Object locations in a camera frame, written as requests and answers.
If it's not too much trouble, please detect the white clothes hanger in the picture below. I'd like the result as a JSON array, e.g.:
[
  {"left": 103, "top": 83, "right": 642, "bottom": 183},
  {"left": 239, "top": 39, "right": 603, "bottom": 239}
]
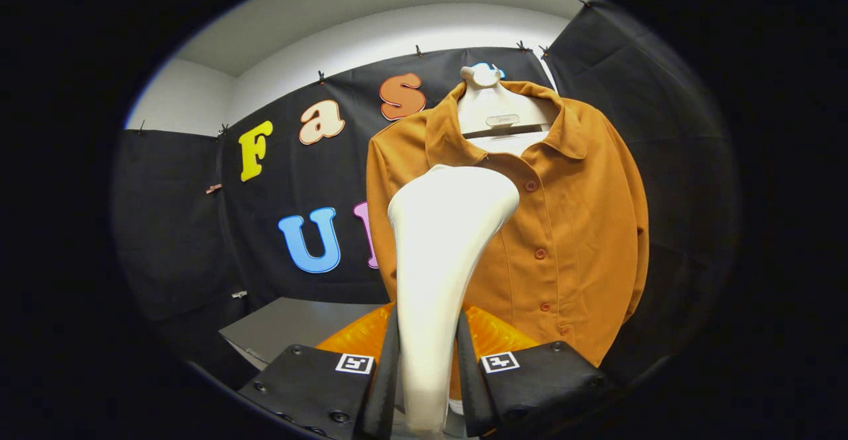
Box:
[{"left": 457, "top": 64, "right": 554, "bottom": 157}]

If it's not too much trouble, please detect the white garment steamer head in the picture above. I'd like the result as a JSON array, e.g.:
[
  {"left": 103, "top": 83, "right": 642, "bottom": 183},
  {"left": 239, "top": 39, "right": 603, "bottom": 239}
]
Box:
[{"left": 388, "top": 164, "right": 521, "bottom": 435}]

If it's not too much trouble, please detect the orange button-up shirt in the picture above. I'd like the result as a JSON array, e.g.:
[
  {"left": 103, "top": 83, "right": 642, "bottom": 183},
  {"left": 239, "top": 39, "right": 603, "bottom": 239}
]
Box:
[{"left": 366, "top": 81, "right": 650, "bottom": 368}]

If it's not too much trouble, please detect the grey cabinet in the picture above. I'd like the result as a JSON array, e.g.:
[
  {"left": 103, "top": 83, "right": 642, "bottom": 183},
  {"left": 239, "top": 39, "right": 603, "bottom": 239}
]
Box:
[{"left": 219, "top": 296, "right": 388, "bottom": 371}]

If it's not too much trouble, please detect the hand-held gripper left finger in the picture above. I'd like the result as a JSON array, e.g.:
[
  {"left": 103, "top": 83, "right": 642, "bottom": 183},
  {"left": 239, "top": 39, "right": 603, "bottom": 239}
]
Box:
[{"left": 238, "top": 304, "right": 402, "bottom": 440}]

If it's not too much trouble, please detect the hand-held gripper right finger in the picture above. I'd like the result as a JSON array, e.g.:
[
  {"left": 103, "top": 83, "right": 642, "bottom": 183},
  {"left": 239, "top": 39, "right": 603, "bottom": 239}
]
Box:
[{"left": 456, "top": 304, "right": 620, "bottom": 438}]

